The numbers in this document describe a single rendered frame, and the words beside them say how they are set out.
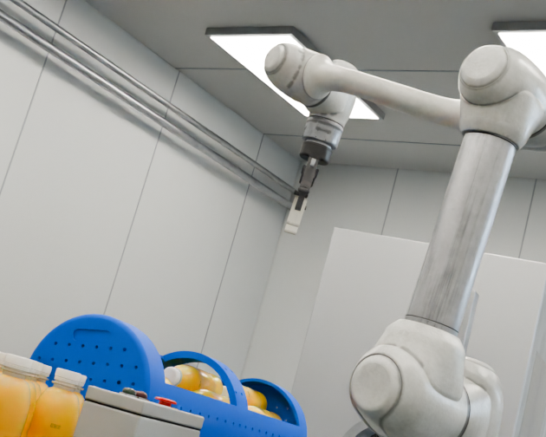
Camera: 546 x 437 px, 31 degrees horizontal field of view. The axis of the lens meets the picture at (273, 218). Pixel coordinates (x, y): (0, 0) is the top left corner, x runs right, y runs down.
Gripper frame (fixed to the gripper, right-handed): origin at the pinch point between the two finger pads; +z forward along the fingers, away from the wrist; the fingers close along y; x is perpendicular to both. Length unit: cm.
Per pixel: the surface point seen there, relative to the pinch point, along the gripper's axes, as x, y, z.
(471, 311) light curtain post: 62, -76, -3
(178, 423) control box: -7, 76, 46
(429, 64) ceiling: 47, -320, -164
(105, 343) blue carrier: -27, 42, 39
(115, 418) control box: -15, 86, 48
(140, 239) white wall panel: -98, -451, -25
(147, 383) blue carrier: -16, 47, 43
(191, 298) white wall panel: -55, -509, 1
